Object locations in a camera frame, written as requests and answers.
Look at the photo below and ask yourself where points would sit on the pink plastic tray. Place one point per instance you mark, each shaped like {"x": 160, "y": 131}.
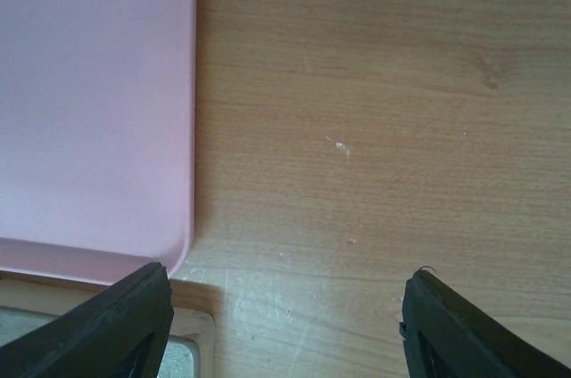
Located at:
{"x": 97, "y": 136}

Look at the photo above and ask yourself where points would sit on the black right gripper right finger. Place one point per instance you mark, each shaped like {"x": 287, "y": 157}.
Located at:
{"x": 445, "y": 335}

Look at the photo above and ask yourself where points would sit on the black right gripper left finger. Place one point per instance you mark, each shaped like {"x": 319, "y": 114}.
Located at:
{"x": 121, "y": 332}

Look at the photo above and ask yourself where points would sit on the wooden chessboard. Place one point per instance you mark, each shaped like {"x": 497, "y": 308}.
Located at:
{"x": 26, "y": 306}

